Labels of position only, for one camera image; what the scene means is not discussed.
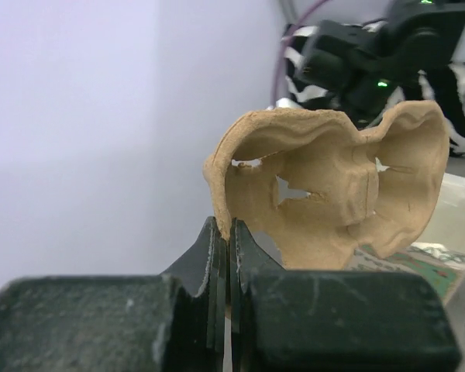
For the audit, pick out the zebra print blanket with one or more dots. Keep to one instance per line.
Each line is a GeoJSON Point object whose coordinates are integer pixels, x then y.
{"type": "Point", "coordinates": [445, 85]}

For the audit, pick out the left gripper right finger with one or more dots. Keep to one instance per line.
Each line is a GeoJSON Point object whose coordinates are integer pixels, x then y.
{"type": "Point", "coordinates": [322, 320]}

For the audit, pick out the brown cardboard cup carrier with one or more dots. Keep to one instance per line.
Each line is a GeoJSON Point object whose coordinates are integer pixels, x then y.
{"type": "Point", "coordinates": [320, 188]}

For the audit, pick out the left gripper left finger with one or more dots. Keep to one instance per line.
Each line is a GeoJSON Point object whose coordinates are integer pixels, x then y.
{"type": "Point", "coordinates": [173, 321]}

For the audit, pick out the green paper gift bag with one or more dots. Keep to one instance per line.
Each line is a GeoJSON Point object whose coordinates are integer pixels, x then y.
{"type": "Point", "coordinates": [439, 253]}

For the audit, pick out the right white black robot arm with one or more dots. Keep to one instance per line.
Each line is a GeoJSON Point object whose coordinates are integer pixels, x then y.
{"type": "Point", "coordinates": [360, 70]}

